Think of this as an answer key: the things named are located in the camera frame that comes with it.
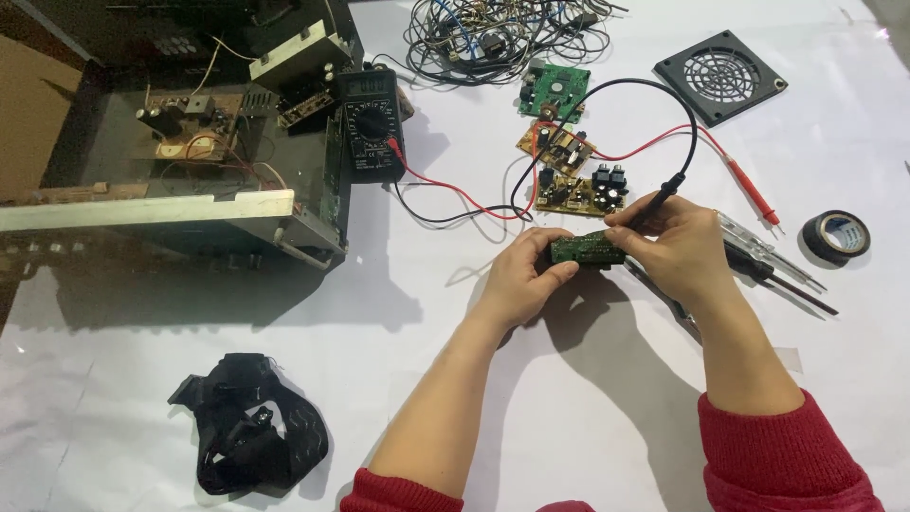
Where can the person's right hand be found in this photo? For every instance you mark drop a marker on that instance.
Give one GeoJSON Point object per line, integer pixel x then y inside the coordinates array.
{"type": "Point", "coordinates": [686, 249]}

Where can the person's left hand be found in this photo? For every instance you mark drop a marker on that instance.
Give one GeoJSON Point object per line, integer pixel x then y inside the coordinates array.
{"type": "Point", "coordinates": [515, 281]}

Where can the small green circuit board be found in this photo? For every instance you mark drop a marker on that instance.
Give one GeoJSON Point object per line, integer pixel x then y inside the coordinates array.
{"type": "Point", "coordinates": [586, 249]}

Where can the metal tweezers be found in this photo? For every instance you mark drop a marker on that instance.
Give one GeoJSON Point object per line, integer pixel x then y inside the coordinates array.
{"type": "Point", "coordinates": [672, 306]}

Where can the clear tester screwdriver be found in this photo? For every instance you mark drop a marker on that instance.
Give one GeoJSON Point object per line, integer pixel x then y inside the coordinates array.
{"type": "Point", "coordinates": [757, 245]}

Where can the yellow circuit board with capacitors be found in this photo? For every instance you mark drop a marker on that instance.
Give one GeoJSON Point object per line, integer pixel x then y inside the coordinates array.
{"type": "Point", "coordinates": [579, 195]}

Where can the white paper table cover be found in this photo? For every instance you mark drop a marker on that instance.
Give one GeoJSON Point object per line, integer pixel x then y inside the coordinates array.
{"type": "Point", "coordinates": [569, 398]}

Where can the brown circuit board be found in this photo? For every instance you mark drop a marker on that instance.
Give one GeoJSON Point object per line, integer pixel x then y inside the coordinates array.
{"type": "Point", "coordinates": [558, 151]}

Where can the black electrical tape roll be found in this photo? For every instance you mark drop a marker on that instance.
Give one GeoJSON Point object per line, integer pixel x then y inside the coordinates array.
{"type": "Point", "coordinates": [837, 238]}

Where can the black fan grille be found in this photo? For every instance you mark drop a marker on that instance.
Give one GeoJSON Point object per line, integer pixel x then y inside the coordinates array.
{"type": "Point", "coordinates": [719, 77]}

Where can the large green circuit board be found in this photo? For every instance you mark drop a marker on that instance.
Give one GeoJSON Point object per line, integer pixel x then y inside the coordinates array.
{"type": "Point", "coordinates": [554, 91]}

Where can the black digital multimeter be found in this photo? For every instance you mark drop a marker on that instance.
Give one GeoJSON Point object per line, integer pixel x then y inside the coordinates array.
{"type": "Point", "coordinates": [371, 124]}

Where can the red sweater sleeve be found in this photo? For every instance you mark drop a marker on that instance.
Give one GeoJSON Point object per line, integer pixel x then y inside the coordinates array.
{"type": "Point", "coordinates": [782, 462]}
{"type": "Point", "coordinates": [398, 494]}

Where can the open amplifier chassis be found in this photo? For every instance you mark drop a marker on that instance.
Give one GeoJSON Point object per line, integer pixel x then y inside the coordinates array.
{"type": "Point", "coordinates": [178, 142]}

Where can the brown cardboard sheet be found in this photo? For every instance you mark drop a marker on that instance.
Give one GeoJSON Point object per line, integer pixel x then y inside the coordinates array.
{"type": "Point", "coordinates": [32, 121]}

